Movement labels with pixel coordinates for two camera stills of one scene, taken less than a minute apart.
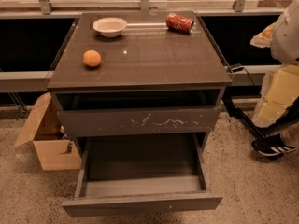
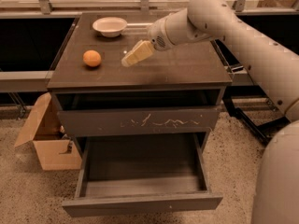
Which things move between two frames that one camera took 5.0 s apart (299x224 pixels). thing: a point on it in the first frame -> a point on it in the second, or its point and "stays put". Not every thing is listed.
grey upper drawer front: (138, 122) stays put
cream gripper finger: (263, 39) -> (141, 50)
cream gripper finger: (279, 89) -> (143, 49)
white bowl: (109, 26) stays put
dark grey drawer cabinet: (127, 73) stays put
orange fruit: (92, 58) stays put
